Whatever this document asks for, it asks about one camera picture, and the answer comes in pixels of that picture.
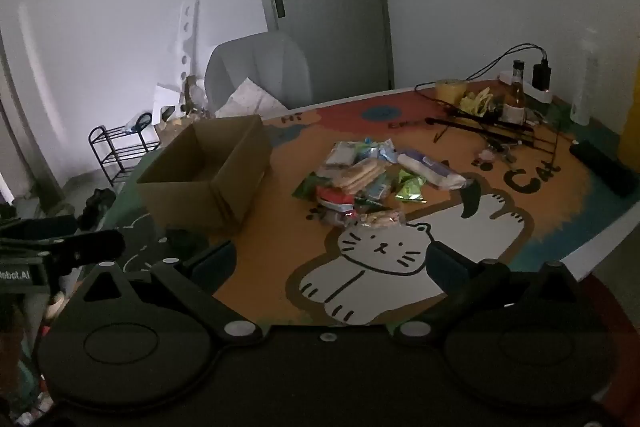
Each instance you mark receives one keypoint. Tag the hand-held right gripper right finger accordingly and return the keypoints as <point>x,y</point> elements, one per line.
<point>447,268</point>

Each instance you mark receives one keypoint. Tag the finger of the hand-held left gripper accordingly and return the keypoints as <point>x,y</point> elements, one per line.
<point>85,247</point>

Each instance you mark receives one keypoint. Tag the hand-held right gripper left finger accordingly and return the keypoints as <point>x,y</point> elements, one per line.
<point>215,259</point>

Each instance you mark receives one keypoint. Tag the brown cardboard box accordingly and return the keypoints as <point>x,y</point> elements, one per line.
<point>235,187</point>

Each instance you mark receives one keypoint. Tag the pile of snack packets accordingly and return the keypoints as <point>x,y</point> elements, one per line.
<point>360,174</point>

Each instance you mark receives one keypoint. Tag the dark bag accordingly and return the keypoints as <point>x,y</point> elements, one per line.
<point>97,204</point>

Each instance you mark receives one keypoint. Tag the printed cat mat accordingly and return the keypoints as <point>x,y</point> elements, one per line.
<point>270,267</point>

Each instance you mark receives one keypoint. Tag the black shoe rack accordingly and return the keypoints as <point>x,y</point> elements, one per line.
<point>117,152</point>

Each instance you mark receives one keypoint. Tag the pink round object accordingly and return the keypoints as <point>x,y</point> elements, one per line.
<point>484,155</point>

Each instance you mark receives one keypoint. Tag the black tripod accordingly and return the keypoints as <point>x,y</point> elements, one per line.
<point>475,123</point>

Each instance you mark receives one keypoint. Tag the dotted paper sheet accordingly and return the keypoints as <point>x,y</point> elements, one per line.
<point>250,99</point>

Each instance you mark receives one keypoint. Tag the white box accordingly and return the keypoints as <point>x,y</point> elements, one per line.
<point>162,99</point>

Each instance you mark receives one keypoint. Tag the yellow plastic bag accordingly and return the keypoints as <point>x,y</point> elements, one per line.
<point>475,102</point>

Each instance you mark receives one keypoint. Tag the yellow tape roll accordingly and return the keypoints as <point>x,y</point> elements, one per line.
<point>450,91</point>

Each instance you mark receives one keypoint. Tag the glass bottle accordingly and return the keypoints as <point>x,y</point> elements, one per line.
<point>514,99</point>

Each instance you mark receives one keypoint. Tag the black case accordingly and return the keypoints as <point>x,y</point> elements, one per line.
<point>602,164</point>

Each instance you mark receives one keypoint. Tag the white power strip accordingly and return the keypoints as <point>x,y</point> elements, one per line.
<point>542,97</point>

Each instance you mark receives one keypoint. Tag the grey chair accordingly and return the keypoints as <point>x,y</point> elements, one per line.
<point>260,62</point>

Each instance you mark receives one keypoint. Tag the black power adapter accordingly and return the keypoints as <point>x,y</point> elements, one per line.
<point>541,77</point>

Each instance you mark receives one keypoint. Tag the yellow object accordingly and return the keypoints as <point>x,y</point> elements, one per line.
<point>632,147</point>

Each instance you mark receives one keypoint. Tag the white perforated board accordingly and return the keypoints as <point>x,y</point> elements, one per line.
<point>189,37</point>

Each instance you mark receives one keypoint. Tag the white tube bottle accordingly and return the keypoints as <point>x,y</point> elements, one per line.
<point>586,82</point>

